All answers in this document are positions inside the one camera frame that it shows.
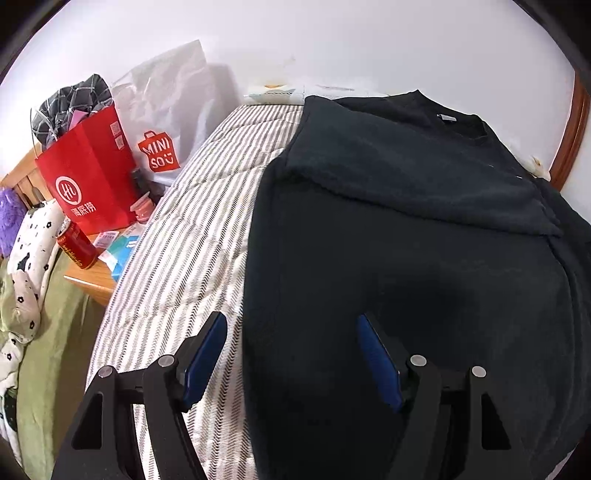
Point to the wooden nightstand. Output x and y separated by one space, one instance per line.
96 280

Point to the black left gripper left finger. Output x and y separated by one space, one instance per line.
101 442

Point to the white patterned pillow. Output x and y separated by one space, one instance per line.
295 94

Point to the purple fluffy cushion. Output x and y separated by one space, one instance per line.
12 213

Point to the pink small jar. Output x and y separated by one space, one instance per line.
143 208

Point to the black sweatshirt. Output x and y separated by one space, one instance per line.
419 217

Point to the green bed sheet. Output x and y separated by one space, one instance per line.
52 374

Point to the brown wooden door frame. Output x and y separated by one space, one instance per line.
572 138

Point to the black white checkered cloth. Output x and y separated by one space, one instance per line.
55 116

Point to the white Miniso plastic bag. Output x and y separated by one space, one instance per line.
169 105

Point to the red paper shopping bag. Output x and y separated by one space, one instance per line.
88 171

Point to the red drink can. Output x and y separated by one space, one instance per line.
78 247

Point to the blue tissue pack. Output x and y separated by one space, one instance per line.
116 256

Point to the wooden headboard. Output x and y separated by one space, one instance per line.
26 180

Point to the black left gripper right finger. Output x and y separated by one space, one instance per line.
447 424

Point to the striped quilted mattress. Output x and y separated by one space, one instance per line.
189 262

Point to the pink white small packet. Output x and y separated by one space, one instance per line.
104 239

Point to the white black spotted pillow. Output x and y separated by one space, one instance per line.
24 281

